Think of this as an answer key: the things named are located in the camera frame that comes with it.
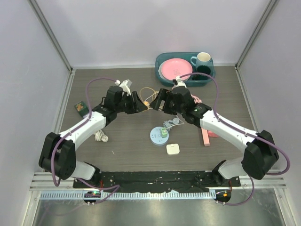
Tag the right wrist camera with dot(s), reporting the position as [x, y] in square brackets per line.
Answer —
[178, 82]

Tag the teal plastic bin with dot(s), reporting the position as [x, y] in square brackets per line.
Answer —
[189, 80]

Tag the pink cube socket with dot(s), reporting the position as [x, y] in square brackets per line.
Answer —
[212, 134]

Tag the pink plate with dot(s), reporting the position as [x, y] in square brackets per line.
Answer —
[174, 67]

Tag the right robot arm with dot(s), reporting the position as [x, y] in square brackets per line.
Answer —
[259, 153]

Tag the green charger plug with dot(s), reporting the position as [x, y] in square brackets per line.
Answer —
[163, 132]

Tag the white square charger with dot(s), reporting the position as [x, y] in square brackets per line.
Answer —
[172, 149]

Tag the round blue power strip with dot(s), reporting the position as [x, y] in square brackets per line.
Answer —
[156, 138]

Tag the pink power strip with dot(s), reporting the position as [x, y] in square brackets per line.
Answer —
[205, 137]

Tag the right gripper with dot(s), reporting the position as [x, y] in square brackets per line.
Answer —
[162, 96]

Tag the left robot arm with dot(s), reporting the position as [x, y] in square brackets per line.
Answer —
[58, 154]

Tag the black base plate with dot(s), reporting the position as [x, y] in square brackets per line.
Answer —
[162, 181]

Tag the slotted cable duct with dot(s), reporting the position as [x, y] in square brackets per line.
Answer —
[95, 195]

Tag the light blue mug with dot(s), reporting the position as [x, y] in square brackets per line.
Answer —
[201, 59]

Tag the dark green cube socket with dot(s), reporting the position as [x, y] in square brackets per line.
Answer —
[82, 109]

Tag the dark green mug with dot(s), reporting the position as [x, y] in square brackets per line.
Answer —
[202, 69]

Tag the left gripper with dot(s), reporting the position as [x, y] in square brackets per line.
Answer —
[137, 106]

